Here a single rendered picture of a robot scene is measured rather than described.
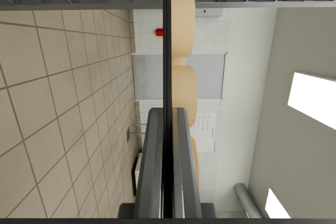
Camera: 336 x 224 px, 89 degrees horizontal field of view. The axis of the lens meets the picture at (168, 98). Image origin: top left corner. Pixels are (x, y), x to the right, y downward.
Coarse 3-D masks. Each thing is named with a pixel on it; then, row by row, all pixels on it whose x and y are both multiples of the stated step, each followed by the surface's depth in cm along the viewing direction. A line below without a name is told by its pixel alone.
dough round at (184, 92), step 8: (176, 72) 12; (184, 72) 12; (192, 72) 12; (176, 80) 12; (184, 80) 12; (192, 80) 12; (176, 88) 12; (184, 88) 12; (192, 88) 12; (176, 96) 12; (184, 96) 12; (192, 96) 12; (176, 104) 12; (184, 104) 12; (192, 104) 12; (192, 112) 12; (192, 120) 12
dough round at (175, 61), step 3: (171, 57) 18; (174, 57) 18; (177, 57) 18; (180, 57) 18; (183, 57) 18; (171, 60) 18; (174, 60) 18; (177, 60) 18; (180, 60) 18; (183, 60) 18; (171, 63) 19; (174, 63) 19; (177, 63) 19; (180, 63) 19; (183, 63) 19
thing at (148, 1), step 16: (0, 0) 54; (32, 0) 54; (64, 0) 54; (96, 0) 53; (112, 0) 53; (128, 0) 53; (144, 0) 53; (208, 0) 53; (240, 0) 53; (256, 0) 53; (272, 0) 53; (288, 0) 53; (320, 0) 53
